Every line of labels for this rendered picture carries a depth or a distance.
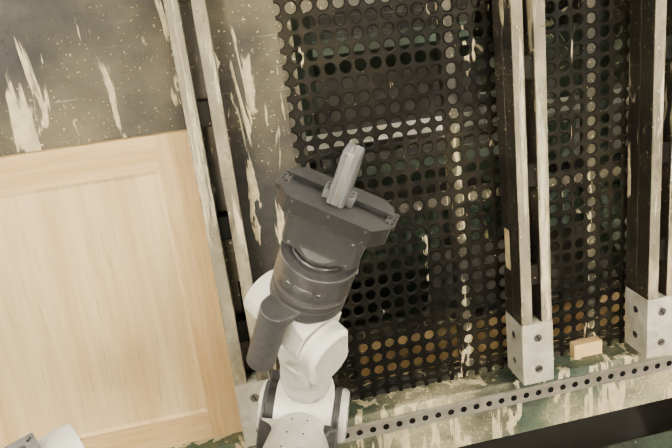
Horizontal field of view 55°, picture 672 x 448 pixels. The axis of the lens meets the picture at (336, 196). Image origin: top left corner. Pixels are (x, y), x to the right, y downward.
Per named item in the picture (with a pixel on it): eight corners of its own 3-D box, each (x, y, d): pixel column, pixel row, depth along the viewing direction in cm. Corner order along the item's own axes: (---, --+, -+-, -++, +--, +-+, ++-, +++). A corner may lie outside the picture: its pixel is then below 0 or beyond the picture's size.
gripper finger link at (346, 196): (359, 141, 62) (343, 189, 66) (349, 158, 60) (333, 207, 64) (374, 147, 62) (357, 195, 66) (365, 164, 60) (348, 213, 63)
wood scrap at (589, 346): (569, 354, 131) (574, 359, 129) (569, 341, 130) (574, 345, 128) (596, 348, 132) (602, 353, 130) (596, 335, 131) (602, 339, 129)
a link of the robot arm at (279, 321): (367, 284, 73) (342, 344, 80) (301, 228, 78) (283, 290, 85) (296, 333, 66) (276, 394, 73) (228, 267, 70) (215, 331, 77)
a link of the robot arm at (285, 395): (340, 331, 87) (341, 379, 103) (266, 323, 88) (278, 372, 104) (331, 410, 81) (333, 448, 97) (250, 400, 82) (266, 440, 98)
